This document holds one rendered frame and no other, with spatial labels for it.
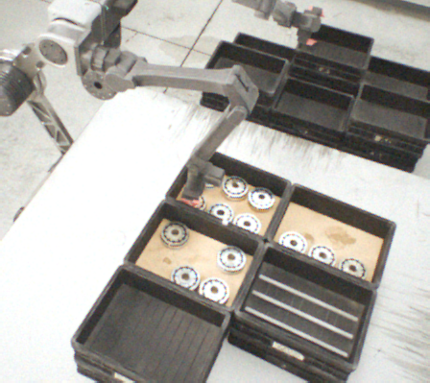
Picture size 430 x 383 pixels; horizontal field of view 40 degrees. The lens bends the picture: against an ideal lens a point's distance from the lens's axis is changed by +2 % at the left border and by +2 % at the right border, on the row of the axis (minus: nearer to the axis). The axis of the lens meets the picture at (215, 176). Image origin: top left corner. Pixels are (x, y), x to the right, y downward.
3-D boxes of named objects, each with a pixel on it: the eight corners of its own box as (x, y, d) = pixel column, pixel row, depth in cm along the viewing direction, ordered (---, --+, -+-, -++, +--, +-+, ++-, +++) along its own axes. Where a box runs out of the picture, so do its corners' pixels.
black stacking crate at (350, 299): (228, 329, 191) (232, 313, 182) (260, 259, 209) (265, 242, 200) (345, 385, 184) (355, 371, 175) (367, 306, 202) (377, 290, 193)
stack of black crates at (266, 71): (195, 131, 338) (202, 71, 303) (212, 98, 356) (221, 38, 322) (259, 152, 332) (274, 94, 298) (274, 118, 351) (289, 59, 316)
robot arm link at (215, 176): (197, 144, 197) (188, 163, 192) (228, 155, 195) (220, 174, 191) (196, 164, 207) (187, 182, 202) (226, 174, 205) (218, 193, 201)
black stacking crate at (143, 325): (71, 359, 180) (68, 344, 171) (121, 280, 198) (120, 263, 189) (188, 418, 173) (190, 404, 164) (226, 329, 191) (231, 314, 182)
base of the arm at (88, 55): (90, 59, 180) (87, 27, 171) (114, 68, 179) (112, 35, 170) (77, 77, 175) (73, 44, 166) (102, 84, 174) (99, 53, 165)
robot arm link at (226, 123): (245, 79, 165) (232, 106, 159) (262, 89, 166) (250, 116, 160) (192, 147, 200) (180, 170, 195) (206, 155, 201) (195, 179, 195)
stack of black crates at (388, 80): (342, 128, 351) (359, 85, 325) (351, 97, 370) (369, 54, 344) (408, 148, 346) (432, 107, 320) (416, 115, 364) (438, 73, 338)
